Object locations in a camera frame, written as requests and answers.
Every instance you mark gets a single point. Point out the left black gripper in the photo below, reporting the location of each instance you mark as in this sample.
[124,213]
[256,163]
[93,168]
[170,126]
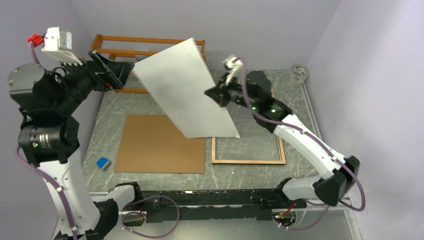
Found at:
[118,71]

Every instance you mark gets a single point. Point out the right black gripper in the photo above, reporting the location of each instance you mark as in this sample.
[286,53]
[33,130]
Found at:
[219,93]

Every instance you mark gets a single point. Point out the landscape photo print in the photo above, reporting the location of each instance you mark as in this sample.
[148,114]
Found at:
[177,79]

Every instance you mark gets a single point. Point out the brown backing board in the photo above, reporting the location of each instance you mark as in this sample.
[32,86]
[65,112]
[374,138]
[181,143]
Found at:
[153,144]

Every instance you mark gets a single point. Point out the picture frame black and wood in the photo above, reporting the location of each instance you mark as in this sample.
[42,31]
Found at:
[254,146]

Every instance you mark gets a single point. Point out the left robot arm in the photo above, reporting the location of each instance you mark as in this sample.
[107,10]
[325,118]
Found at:
[49,139]

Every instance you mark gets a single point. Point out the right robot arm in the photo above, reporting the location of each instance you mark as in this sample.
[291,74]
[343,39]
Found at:
[336,173]

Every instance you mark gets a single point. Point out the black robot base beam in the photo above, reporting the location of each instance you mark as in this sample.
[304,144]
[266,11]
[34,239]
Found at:
[261,204]

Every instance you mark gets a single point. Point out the orange wooden shelf rack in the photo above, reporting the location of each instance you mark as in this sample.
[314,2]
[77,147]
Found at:
[131,47]

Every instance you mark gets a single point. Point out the clear tape roll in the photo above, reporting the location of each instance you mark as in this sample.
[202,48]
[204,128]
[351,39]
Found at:
[298,73]

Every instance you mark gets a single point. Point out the blue grey eraser block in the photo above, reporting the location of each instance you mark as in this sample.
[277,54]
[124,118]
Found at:
[103,163]

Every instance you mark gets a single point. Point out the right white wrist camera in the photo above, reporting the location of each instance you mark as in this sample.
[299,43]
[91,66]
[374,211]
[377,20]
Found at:
[233,65]

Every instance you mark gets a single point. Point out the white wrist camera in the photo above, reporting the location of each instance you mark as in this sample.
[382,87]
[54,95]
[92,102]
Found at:
[233,65]
[57,43]

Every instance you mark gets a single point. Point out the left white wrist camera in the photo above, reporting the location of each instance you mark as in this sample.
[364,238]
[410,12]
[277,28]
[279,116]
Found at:
[57,43]

